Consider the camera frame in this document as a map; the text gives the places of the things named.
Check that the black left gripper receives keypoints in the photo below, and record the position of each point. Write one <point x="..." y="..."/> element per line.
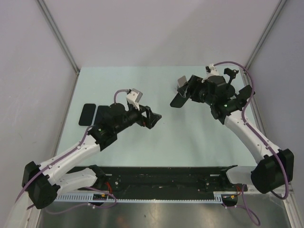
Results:
<point x="143" y="120"/>

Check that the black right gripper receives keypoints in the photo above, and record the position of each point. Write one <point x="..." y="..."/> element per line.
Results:
<point x="194" y="82"/>

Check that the white phone stand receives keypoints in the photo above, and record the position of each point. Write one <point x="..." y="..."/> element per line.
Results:
<point x="182" y="81"/>

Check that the black round-base phone stand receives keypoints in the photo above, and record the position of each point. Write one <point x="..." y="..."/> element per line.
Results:
<point x="232" y="75"/>

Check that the blue-edged phone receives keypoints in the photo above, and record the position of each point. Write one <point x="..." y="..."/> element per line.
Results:
<point x="101" y="110"/>

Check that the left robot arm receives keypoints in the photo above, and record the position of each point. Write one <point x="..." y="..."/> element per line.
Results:
<point x="39" y="180"/>

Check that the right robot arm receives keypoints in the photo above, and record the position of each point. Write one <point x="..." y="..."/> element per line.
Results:
<point x="274" y="166"/>

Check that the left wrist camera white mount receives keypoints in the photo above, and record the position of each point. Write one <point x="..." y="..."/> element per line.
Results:
<point x="133" y="98"/>

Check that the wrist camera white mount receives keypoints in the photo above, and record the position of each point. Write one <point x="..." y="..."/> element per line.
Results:
<point x="133" y="98"/>
<point x="211" y="70"/>

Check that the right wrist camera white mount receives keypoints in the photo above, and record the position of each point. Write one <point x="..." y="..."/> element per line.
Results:
<point x="211" y="70"/>

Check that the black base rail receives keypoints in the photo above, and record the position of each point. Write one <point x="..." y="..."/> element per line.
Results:
<point x="167" y="183"/>

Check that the white slotted cable duct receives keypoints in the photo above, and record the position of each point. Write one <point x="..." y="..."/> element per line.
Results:
<point x="97" y="197"/>

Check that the right aluminium frame post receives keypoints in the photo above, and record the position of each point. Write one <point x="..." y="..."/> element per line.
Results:
<point x="268" y="28"/>

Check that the aluminium frame post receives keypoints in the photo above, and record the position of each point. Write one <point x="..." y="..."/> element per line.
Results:
<point x="57" y="34"/>
<point x="268" y="28"/>

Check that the left aluminium frame post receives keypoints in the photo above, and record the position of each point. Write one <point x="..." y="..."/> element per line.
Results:
<point x="57" y="34"/>

